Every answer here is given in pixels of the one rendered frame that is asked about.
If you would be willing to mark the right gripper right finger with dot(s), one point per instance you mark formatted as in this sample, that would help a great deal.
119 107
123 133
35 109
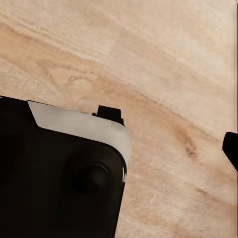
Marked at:
230 148

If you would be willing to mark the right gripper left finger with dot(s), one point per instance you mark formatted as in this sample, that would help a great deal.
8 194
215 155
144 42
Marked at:
12 148

